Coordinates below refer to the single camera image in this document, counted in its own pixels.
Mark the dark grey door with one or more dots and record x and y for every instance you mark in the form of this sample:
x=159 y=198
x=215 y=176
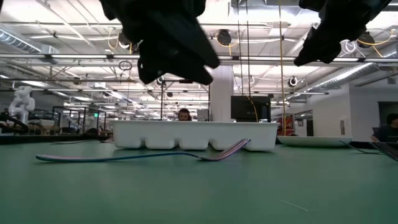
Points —
x=387 y=107

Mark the iridescent rainbow fork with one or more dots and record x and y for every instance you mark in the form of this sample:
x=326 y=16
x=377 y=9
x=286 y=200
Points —
x=388 y=152
x=230 y=151

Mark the red object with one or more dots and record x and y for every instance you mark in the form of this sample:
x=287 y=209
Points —
x=289 y=123

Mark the black monitor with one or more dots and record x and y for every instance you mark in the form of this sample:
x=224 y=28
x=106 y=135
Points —
x=245 y=109

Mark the silver ventilation duct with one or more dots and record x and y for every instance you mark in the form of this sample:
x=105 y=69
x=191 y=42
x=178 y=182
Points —
x=18 y=42
x=351 y=73

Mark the white round plate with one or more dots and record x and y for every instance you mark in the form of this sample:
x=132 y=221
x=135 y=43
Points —
x=314 y=141

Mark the white plastic cutlery tray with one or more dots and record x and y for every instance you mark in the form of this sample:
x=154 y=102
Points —
x=192 y=133

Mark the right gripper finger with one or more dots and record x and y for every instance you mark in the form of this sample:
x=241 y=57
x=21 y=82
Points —
x=320 y=49

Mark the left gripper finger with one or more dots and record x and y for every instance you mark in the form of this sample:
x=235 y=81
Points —
x=196 y=43
x=174 y=70

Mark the green table mat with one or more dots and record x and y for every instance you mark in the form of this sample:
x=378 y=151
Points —
x=199 y=193

